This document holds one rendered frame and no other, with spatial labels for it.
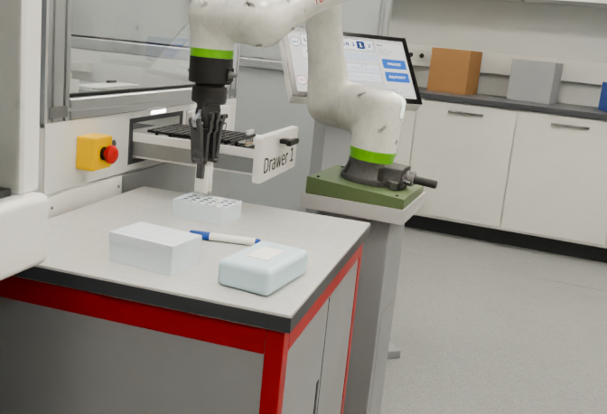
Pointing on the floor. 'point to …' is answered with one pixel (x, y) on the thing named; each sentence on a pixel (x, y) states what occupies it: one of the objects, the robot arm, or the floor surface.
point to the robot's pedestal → (370, 294)
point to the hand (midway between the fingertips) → (203, 177)
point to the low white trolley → (179, 319)
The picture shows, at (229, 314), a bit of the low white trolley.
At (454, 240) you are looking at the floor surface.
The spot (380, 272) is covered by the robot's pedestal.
